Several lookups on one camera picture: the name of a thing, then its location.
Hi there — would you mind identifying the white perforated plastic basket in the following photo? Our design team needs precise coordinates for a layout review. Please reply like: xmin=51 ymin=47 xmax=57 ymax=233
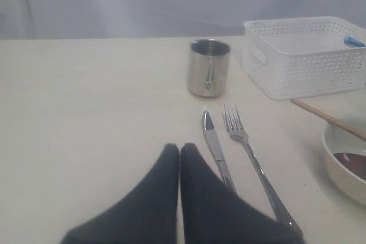
xmin=241 ymin=16 xmax=365 ymax=100

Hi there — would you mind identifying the blue chips bag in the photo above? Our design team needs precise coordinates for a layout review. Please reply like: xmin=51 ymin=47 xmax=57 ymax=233
xmin=343 ymin=37 xmax=365 ymax=47

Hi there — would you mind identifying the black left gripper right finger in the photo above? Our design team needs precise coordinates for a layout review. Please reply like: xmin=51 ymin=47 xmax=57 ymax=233
xmin=180 ymin=143 xmax=304 ymax=243

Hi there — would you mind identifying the silver table knife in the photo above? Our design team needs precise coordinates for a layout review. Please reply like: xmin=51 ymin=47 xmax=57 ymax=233
xmin=201 ymin=110 xmax=237 ymax=194

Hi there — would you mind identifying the silver fork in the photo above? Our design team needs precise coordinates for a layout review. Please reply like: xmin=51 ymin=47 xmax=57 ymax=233
xmin=224 ymin=103 xmax=303 ymax=237

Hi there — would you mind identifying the dark red wooden spoon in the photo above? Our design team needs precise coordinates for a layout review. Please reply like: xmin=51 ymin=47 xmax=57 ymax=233
xmin=334 ymin=153 xmax=365 ymax=180

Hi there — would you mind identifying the white ceramic bowl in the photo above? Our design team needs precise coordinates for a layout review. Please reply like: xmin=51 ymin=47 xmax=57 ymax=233
xmin=321 ymin=123 xmax=365 ymax=205

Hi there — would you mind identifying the shiny steel cup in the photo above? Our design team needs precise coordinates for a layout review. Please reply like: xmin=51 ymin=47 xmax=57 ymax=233
xmin=187 ymin=39 xmax=231 ymax=97

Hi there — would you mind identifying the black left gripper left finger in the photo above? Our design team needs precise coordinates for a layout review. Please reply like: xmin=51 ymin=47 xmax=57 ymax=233
xmin=62 ymin=143 xmax=180 ymax=243

